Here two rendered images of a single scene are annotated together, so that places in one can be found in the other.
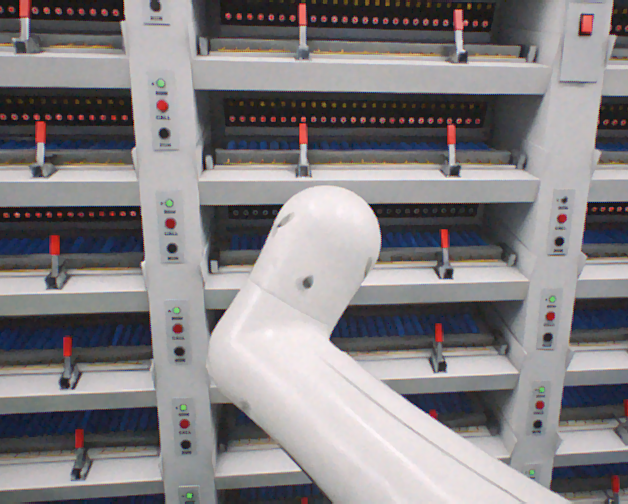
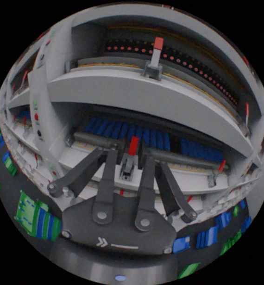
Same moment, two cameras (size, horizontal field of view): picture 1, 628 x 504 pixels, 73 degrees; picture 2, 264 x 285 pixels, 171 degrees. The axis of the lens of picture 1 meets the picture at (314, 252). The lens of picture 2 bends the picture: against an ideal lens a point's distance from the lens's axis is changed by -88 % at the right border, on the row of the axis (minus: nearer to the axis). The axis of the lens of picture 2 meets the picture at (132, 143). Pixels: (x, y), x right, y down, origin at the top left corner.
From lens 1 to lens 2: 62 cm
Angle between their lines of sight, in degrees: 21
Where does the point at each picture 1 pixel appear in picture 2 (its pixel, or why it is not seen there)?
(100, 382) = (45, 171)
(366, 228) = not seen: outside the picture
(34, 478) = (44, 182)
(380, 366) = (157, 206)
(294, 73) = (157, 10)
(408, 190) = (231, 135)
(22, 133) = not seen: hidden behind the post
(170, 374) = not seen: hidden behind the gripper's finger
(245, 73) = (110, 9)
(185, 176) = (42, 81)
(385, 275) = (185, 180)
